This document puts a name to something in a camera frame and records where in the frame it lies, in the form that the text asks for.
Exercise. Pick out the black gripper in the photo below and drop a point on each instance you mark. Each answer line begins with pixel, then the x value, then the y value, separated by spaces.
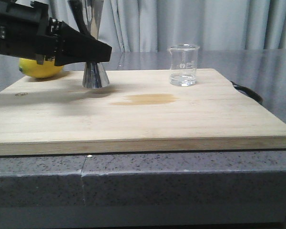
pixel 29 32

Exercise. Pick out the steel double jigger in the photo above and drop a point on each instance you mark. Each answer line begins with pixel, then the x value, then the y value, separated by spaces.
pixel 95 75

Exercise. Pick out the clear glass beaker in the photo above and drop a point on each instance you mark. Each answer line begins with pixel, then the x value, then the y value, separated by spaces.
pixel 184 61

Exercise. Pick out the yellow lemon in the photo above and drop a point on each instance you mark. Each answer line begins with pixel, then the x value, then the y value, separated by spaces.
pixel 40 71

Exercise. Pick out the grey curtain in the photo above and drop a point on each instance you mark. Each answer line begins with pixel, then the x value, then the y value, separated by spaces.
pixel 214 25

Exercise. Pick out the wooden cutting board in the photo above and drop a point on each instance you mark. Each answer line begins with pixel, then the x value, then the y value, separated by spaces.
pixel 140 111

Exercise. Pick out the black cutting board handle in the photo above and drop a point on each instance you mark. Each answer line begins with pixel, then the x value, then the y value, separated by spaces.
pixel 249 92

